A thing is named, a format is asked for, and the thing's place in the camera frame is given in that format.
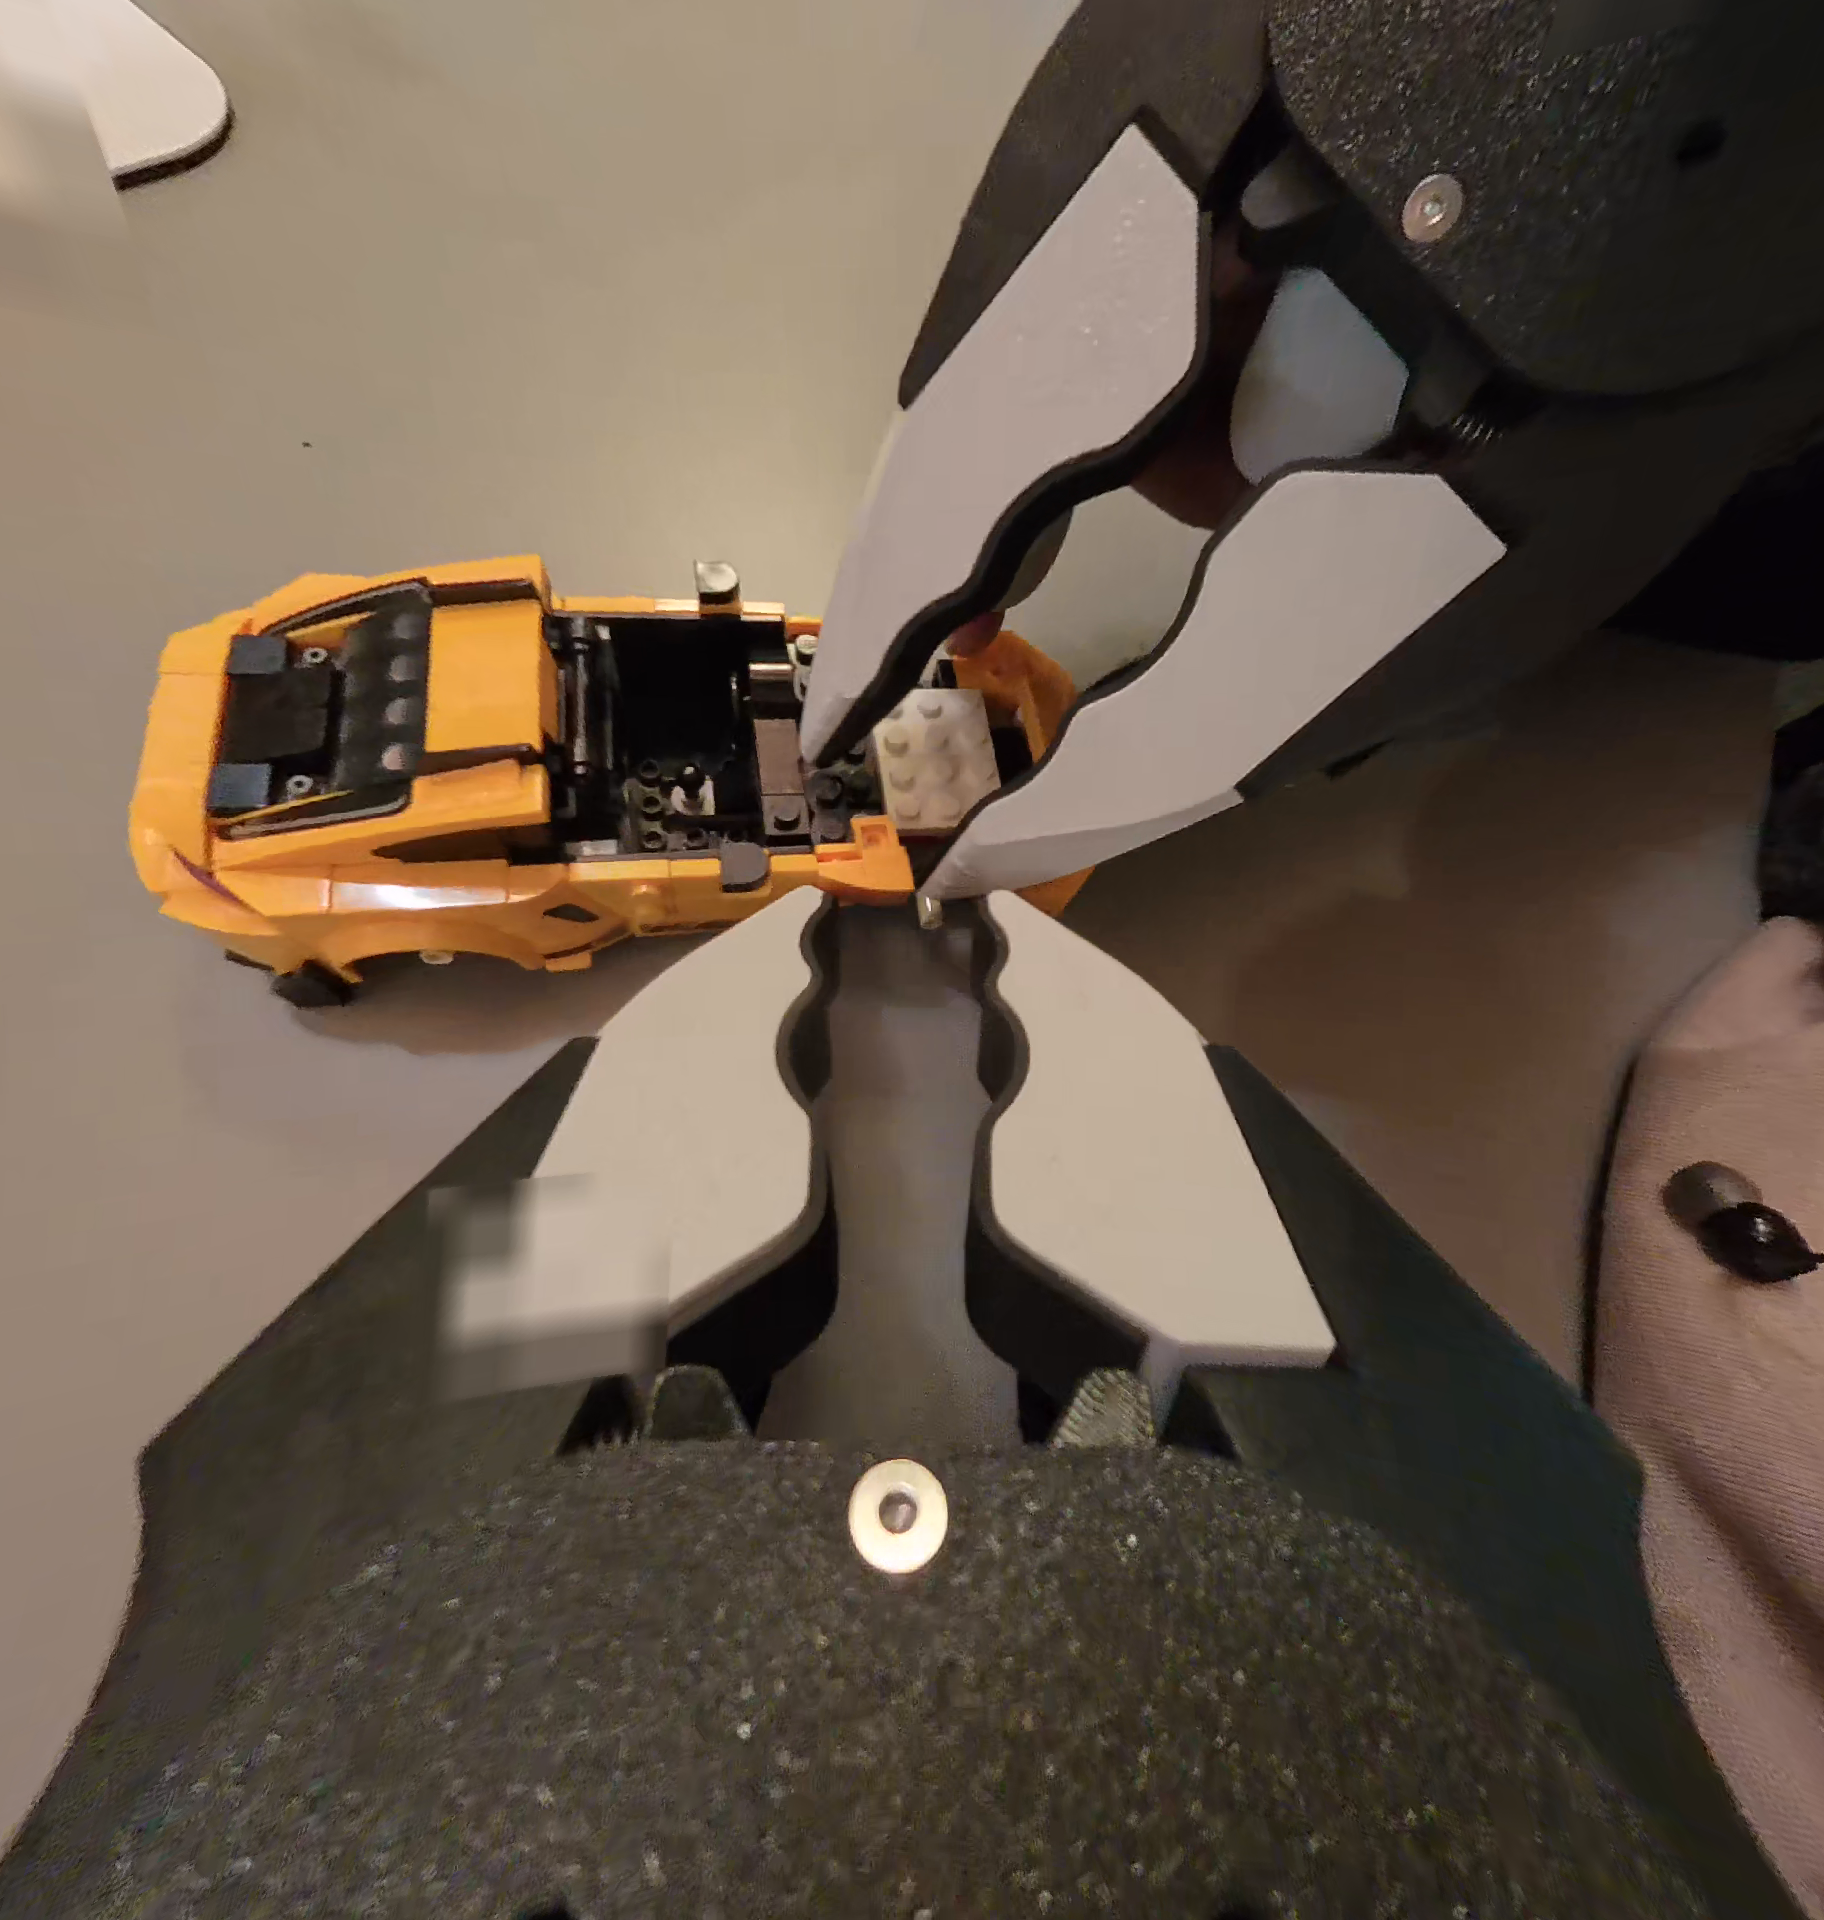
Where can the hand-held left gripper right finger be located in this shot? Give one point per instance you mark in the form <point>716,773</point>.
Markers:
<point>1138,1186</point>

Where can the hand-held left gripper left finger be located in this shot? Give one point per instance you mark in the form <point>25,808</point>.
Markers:
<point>702,1081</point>

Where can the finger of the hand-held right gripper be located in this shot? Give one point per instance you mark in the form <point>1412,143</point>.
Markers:
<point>1303,630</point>
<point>1033,346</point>

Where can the orange lego car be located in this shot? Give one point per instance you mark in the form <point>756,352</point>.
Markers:
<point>401,871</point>

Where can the person's right forearm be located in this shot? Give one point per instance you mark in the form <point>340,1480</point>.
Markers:
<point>1797,555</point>

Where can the black fleece jacket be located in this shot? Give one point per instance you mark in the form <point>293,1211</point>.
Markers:
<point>1821,810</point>

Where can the beige hoodie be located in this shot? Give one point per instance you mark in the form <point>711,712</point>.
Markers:
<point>1753,1501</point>

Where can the white rounded base board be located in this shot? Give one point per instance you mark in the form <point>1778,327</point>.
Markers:
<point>177,105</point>

